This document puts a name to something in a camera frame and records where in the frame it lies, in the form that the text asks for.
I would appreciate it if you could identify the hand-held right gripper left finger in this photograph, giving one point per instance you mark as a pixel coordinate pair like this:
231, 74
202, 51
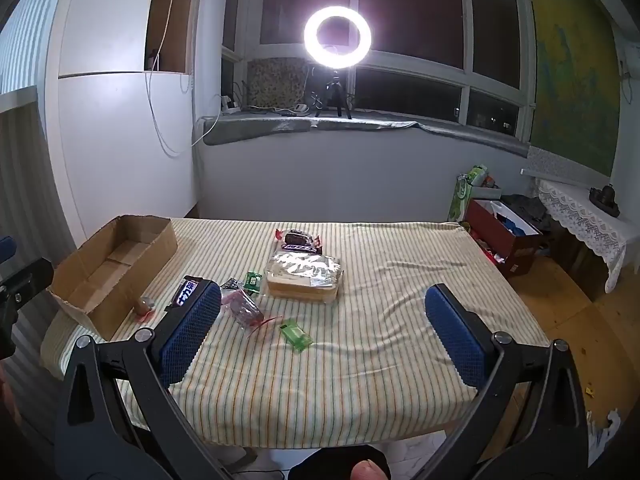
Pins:
192, 330

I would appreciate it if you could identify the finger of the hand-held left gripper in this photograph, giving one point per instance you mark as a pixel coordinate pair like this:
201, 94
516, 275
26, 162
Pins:
7, 248
27, 280

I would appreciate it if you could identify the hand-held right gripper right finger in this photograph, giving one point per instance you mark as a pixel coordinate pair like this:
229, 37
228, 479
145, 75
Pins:
457, 335

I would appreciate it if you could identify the blue white snack bar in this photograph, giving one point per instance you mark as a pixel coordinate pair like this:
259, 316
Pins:
187, 292

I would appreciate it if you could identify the clear red snack packet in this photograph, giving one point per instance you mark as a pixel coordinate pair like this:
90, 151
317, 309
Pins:
243, 310

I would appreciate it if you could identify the small black snack packet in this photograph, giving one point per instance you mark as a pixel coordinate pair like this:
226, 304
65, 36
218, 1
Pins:
231, 284

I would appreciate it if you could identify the small green snack packet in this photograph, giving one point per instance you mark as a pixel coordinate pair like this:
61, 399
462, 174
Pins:
253, 281

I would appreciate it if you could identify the brown cardboard box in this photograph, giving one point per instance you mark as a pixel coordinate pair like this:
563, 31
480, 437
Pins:
120, 255

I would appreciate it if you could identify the clear green candy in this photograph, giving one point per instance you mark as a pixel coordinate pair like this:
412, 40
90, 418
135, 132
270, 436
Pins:
296, 335

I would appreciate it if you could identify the clear bread pack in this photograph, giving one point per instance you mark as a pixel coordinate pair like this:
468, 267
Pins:
305, 277

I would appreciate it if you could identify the dark brown chocolate bar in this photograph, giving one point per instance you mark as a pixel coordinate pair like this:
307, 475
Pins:
300, 248

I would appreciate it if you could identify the red black snack packet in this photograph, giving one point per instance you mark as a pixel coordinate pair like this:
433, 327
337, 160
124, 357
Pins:
295, 235

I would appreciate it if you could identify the person's right hand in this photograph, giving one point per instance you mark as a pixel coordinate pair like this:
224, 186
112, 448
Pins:
367, 471

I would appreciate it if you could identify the red box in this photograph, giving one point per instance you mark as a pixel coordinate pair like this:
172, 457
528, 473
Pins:
492, 240

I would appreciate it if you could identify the striped yellow cloth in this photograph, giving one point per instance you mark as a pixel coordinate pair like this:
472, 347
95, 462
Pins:
350, 370

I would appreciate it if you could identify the green shopping bag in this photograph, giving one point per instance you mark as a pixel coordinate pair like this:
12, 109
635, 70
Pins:
462, 195

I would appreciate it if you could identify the dark cloth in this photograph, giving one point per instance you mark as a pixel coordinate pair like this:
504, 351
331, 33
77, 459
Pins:
525, 210

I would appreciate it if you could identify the white cabinet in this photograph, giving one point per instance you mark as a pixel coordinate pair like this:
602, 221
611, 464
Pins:
115, 150

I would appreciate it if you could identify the white lace tablecloth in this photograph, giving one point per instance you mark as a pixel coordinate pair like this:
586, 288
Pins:
590, 220

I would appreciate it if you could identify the dark figurine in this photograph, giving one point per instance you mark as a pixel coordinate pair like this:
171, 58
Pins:
605, 200

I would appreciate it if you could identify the white power strip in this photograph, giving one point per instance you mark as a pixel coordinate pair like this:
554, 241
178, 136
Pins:
230, 105

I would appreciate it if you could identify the grey sill mat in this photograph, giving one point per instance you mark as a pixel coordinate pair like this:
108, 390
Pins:
350, 125

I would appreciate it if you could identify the patterned brown cushion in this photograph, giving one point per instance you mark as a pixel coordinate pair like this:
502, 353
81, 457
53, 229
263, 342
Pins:
275, 82

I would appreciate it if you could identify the black tripod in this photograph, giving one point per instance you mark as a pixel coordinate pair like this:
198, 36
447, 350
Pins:
334, 90

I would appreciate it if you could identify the large window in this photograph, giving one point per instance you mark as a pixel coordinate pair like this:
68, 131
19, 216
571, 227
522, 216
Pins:
425, 15

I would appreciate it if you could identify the green yellow wall poster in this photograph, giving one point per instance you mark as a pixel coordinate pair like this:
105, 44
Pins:
575, 75

